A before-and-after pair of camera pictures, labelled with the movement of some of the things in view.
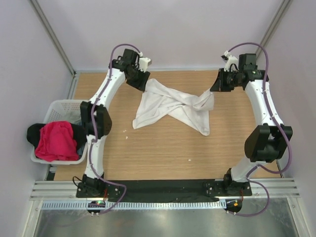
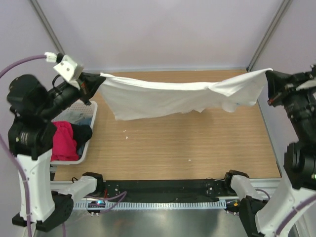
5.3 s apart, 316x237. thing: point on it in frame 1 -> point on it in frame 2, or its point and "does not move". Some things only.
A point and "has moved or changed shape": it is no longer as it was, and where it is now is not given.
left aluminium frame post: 49,30 does not move
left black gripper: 140,84 -> 90,83
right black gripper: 219,85 -> 281,85
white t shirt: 159,100 has moved or changed shape
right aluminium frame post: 284,7 does not move
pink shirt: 56,142 does not move
